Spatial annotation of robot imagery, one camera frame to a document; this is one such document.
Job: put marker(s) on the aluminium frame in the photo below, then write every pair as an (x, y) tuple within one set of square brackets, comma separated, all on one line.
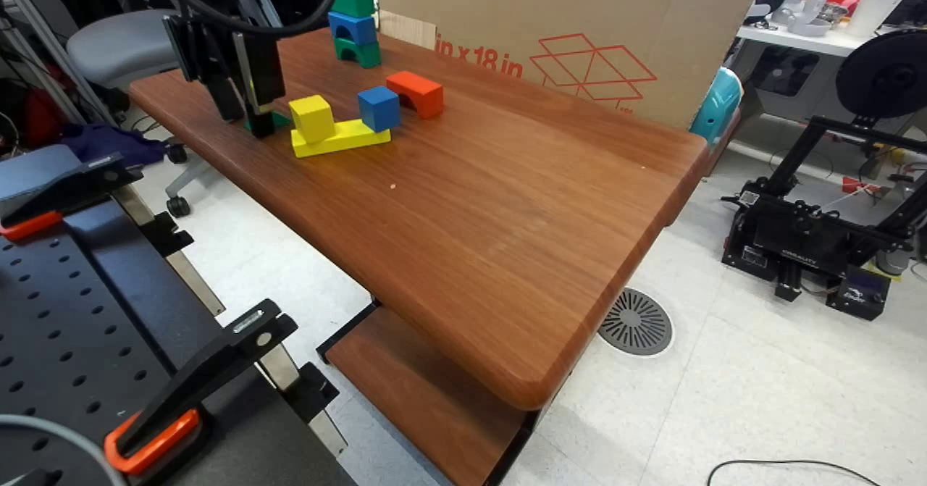
[(43, 44)]

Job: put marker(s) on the yellow cube block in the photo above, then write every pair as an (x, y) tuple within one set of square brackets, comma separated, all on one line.
[(313, 118)]

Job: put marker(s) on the purple cloth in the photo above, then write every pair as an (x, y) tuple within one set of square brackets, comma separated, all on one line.
[(108, 143)]

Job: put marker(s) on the large cardboard box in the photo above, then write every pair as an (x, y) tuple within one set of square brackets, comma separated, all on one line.
[(565, 8)]

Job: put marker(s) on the orange arch block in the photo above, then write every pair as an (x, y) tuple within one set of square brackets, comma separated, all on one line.
[(424, 91)]

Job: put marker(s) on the small green block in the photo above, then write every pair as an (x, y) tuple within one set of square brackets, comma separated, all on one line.
[(281, 119)]

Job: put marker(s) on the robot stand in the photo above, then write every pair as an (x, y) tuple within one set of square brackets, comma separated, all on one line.
[(80, 341)]

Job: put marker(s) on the blue cube block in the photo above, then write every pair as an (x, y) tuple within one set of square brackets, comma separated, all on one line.
[(379, 108)]

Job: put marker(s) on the flat yellow block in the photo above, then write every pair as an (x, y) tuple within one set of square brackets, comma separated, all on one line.
[(347, 137)]

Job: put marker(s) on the white table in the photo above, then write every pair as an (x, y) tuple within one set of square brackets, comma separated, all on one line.
[(797, 39)]

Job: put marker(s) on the blue arch block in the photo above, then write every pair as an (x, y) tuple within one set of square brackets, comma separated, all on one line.
[(353, 26)]

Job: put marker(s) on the white paper cup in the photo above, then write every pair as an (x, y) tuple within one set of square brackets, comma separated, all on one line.
[(875, 9)]

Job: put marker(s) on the teal plastic chair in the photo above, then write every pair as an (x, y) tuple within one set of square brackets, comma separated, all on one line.
[(717, 102)]

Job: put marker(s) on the round floor vent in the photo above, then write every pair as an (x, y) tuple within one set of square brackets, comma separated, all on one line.
[(636, 322)]

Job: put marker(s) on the white headset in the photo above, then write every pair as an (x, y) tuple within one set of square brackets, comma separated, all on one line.
[(807, 4)]

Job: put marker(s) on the grey office chair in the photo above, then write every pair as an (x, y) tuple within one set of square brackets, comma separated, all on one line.
[(119, 48)]

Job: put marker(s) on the green arch block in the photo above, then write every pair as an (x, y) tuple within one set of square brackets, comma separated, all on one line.
[(368, 53)]

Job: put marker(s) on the black 3D printer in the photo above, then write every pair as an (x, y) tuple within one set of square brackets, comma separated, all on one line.
[(797, 232)]

